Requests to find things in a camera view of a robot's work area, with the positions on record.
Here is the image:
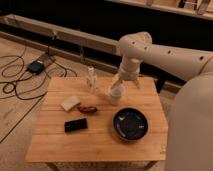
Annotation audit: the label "wooden table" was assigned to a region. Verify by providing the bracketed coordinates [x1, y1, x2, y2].
[26, 77, 167, 163]

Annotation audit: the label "clear plastic bottle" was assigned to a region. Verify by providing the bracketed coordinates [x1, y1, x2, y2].
[87, 67, 97, 93]

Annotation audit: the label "black floor cable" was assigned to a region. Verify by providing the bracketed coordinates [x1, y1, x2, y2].
[0, 43, 78, 144]

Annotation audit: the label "black rectangular phone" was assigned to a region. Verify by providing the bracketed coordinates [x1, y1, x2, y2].
[64, 118, 87, 132]

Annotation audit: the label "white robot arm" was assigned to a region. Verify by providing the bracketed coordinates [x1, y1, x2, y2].
[111, 32, 213, 89]

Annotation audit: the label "brown sunglasses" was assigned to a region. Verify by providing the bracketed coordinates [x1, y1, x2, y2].
[78, 106, 98, 114]

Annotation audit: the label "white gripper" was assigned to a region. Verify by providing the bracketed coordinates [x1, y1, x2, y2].
[111, 56, 141, 88]

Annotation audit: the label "dark ceramic bowl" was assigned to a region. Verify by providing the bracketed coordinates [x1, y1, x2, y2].
[113, 107, 149, 141]

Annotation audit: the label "translucent plastic cup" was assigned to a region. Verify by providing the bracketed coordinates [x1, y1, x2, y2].
[108, 84, 125, 105]

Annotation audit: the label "beige sponge block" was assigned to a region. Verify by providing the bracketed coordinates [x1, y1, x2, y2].
[61, 96, 80, 111]

